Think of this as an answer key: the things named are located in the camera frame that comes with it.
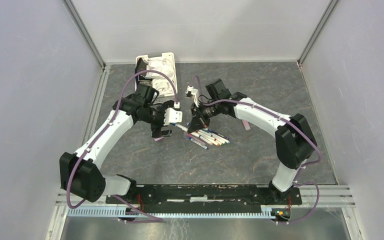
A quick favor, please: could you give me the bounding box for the pink highlighter pen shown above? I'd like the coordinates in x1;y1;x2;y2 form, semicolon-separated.
242;120;251;131

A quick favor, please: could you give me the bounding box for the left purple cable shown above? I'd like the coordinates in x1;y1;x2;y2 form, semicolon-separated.
66;69;182;224

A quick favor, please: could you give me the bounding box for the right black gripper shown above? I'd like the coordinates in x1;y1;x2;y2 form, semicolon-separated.
188;98;221;133

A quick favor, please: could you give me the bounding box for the black mounting base plate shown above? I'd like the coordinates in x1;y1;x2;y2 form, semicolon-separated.
123;184;303;214

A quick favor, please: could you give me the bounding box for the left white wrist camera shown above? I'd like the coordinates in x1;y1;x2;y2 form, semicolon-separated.
163;107;183;126

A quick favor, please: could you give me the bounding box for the white slotted cable duct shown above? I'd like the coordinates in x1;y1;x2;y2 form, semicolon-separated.
67;206;276;220

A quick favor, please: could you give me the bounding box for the pink highlighter cap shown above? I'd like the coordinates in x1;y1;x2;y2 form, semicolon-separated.
154;137;164;142

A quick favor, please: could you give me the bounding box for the grey blue pen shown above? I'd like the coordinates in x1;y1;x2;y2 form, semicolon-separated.
184;133;209;150

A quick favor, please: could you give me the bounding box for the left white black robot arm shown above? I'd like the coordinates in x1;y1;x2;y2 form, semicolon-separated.
59;84;182;204

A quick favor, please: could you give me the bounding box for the black cloth with label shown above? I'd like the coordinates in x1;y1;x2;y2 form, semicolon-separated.
134;57;153;86

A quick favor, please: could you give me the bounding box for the red cap white marker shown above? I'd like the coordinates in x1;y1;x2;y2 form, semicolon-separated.
191;132;214;145

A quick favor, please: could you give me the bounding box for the white plastic basket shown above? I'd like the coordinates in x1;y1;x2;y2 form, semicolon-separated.
134;52;178;104

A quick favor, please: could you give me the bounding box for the purple cable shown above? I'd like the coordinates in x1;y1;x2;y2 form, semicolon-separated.
191;75;323;225
66;69;182;224

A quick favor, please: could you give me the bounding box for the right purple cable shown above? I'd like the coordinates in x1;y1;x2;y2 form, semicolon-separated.
191;75;323;225

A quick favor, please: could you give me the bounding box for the green cap white marker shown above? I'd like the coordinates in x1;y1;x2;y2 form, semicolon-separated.
204;129;230;144

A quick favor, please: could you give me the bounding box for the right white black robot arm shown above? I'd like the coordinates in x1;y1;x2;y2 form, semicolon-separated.
185;79;321;204

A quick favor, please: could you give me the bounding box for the blue cap white marker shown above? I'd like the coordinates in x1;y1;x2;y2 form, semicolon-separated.
172;123;188;132

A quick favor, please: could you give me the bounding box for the white crumpled cloth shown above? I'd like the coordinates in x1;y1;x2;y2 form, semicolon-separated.
143;54;176;95

